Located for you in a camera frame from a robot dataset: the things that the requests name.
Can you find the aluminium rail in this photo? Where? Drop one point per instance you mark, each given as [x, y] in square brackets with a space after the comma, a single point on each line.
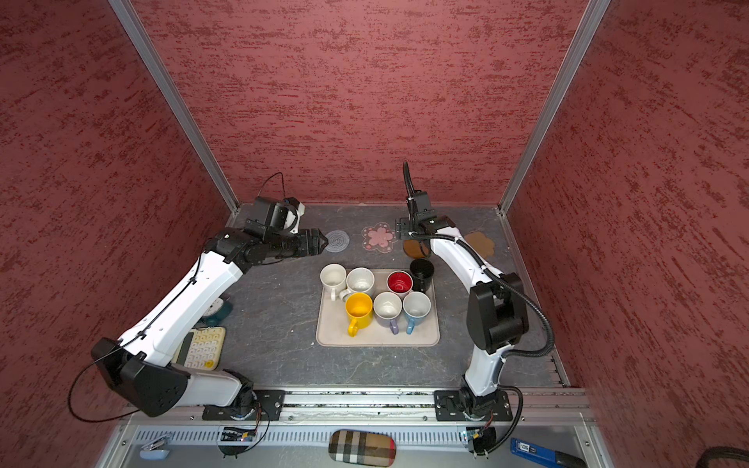
[415, 406]

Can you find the black mug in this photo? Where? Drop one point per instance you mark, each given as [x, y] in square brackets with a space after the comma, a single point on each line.
[422, 272]

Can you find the pink flower coaster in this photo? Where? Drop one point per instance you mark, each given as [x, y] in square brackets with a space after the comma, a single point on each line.
[379, 238]

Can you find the lavender handle mug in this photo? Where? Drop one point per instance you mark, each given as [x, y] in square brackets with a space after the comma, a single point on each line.
[387, 310]

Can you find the grey woven round coaster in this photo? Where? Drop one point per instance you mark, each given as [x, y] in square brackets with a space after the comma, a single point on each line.
[338, 241]

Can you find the brown cork round coaster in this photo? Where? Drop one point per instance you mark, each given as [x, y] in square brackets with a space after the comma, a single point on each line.
[416, 249]

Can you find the red inside white mug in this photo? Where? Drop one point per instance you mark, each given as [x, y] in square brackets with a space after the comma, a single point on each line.
[400, 283]

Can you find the beige rectangular tray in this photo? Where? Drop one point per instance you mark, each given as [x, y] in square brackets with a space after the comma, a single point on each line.
[333, 323]

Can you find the blue tool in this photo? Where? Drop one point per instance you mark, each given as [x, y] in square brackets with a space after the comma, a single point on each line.
[544, 456]

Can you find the circuit board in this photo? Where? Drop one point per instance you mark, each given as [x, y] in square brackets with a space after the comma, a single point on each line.
[235, 435]
[480, 436]

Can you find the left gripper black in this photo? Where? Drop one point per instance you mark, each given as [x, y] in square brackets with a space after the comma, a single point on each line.
[303, 237]

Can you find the right circuit board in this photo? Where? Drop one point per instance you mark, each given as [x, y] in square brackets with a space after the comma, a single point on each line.
[480, 436]

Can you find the light blue mug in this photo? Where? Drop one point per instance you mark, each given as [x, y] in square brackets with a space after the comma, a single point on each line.
[416, 306]

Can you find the small stapler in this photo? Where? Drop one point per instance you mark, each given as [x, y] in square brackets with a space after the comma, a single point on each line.
[155, 450]

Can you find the cream calculator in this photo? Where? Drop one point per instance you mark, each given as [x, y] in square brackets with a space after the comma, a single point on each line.
[201, 349]

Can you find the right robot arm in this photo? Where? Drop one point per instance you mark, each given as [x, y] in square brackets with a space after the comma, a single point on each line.
[496, 318]

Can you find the left circuit board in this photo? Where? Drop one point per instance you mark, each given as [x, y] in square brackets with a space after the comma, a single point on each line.
[235, 435]

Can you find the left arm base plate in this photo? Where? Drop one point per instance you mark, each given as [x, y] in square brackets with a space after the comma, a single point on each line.
[267, 403]

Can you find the plaid glasses case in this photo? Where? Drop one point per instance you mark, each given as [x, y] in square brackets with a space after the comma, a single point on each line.
[362, 448]

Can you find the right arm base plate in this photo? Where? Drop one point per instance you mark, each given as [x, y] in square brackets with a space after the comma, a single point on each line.
[450, 406]

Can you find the cream white mug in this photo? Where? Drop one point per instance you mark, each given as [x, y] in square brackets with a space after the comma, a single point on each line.
[333, 278]

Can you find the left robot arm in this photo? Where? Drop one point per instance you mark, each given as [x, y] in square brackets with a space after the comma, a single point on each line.
[138, 366]

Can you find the white speckled mug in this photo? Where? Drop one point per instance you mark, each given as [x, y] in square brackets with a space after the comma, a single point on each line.
[360, 280]

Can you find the yellow mug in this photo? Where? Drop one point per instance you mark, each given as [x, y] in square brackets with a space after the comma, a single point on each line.
[359, 310]

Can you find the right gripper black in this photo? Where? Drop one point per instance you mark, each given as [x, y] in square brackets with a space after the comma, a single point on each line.
[402, 228]

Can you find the brown wooden flower coaster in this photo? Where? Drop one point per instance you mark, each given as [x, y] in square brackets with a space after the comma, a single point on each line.
[481, 243]

